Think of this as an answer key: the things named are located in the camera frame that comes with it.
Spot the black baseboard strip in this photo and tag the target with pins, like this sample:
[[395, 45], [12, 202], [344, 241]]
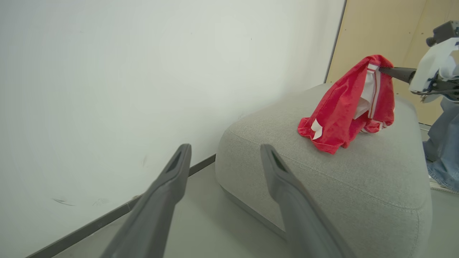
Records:
[[107, 218]]

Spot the red garment with white stripes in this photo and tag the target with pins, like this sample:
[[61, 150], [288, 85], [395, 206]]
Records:
[[340, 107]]

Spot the beige plywood panel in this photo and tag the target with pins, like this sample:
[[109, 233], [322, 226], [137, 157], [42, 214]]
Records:
[[387, 32]]

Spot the dark right wrist camera box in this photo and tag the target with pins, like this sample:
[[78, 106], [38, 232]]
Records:
[[444, 32]]

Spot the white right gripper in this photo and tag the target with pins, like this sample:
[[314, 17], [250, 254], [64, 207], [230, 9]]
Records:
[[435, 62]]

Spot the grey metal partition frame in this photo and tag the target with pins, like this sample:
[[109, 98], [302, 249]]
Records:
[[335, 39]]

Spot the person's legs in blue jeans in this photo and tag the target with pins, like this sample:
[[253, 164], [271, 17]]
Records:
[[444, 143]]

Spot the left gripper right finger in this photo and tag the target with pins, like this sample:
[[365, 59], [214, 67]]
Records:
[[301, 218]]

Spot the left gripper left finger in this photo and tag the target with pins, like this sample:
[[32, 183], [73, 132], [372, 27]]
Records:
[[154, 215]]

